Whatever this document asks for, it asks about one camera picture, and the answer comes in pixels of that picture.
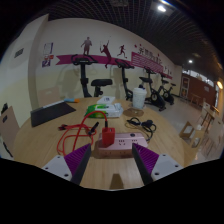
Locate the group of wooden chairs and tables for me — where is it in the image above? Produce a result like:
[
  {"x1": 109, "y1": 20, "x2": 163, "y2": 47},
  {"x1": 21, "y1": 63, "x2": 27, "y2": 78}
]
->
[{"x1": 179, "y1": 101, "x2": 224, "y2": 164}]

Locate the brown round coaster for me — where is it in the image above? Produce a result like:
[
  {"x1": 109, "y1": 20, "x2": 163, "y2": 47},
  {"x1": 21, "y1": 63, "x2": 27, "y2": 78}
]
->
[{"x1": 122, "y1": 106, "x2": 145, "y2": 118}]

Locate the green wet wipes pack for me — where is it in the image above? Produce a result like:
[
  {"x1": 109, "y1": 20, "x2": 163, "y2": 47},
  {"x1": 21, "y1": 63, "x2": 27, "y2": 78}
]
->
[{"x1": 84, "y1": 103, "x2": 124, "y2": 119}]

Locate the wall vent grille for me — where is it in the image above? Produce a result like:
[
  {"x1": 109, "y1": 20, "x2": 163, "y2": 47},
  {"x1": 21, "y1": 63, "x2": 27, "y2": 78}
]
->
[{"x1": 13, "y1": 48, "x2": 25, "y2": 59}]

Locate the black mouse pad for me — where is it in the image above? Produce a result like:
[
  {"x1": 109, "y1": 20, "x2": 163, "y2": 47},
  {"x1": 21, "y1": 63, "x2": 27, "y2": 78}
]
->
[{"x1": 30, "y1": 101, "x2": 77, "y2": 128}]

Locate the magenta wall banner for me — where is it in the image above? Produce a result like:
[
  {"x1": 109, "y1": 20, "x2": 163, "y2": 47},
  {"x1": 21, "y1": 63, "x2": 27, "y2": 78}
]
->
[{"x1": 54, "y1": 51, "x2": 173, "y2": 80}]

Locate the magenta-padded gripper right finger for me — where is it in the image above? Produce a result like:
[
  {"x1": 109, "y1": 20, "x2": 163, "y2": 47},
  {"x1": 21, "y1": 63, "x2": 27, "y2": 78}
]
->
[{"x1": 131, "y1": 142, "x2": 184, "y2": 186}]

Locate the white flat box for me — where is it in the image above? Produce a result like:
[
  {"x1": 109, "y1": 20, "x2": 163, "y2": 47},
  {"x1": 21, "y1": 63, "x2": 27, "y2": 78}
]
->
[{"x1": 96, "y1": 95, "x2": 117, "y2": 105}]

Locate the row of black exercise bikes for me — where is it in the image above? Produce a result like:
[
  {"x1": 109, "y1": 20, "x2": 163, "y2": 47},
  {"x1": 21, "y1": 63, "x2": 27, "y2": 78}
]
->
[{"x1": 70, "y1": 54, "x2": 177, "y2": 112}]

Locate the red charging cable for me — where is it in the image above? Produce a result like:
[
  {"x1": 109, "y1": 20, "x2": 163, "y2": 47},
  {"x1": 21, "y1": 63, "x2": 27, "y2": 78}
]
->
[{"x1": 56, "y1": 110, "x2": 109, "y2": 157}]

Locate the white lidded cup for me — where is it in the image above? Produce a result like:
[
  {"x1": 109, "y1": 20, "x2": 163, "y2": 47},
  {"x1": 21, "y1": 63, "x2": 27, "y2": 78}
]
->
[{"x1": 132, "y1": 85, "x2": 148, "y2": 110}]

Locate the red charger block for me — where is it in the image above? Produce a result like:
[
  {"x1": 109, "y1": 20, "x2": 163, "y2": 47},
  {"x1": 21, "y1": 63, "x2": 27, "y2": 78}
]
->
[{"x1": 101, "y1": 127, "x2": 116, "y2": 148}]

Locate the small blue and orange object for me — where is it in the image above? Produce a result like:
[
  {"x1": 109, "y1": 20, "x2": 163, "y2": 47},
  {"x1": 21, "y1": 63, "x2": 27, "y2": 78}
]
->
[{"x1": 63, "y1": 97, "x2": 81, "y2": 104}]

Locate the pink power strip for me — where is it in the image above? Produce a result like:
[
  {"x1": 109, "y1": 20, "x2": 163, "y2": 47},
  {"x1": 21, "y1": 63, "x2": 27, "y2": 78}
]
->
[{"x1": 96, "y1": 132, "x2": 149, "y2": 158}]

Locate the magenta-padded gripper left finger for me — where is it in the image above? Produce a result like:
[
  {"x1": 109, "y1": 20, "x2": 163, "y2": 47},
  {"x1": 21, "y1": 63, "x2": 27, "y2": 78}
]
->
[{"x1": 42, "y1": 143, "x2": 92, "y2": 186}]

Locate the black power cord with plug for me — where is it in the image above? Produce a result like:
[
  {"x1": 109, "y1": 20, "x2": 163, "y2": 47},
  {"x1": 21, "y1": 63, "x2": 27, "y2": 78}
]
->
[{"x1": 125, "y1": 116, "x2": 158, "y2": 141}]

